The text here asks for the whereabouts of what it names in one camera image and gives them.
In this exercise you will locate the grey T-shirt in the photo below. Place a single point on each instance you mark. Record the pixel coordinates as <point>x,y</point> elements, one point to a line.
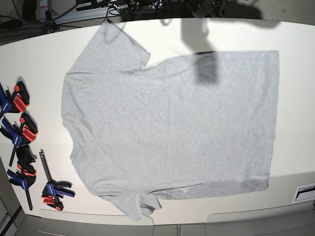
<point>194,126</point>

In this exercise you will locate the blue red bar clamp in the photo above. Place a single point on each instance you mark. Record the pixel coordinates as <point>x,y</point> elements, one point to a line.
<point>54,191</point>
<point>20,136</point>
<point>15,102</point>
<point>25,175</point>

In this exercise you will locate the aluminium extrusion rail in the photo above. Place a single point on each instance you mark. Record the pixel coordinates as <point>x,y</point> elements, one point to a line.
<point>97,13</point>

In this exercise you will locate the white slotted wall plate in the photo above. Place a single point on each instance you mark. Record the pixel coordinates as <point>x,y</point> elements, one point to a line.
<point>304,193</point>

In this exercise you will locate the right blue red bar clamp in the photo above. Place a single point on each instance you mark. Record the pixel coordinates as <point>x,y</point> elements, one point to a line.
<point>54,191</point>

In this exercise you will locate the top blue red bar clamp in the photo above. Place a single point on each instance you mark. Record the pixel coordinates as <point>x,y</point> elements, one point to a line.
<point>15,102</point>

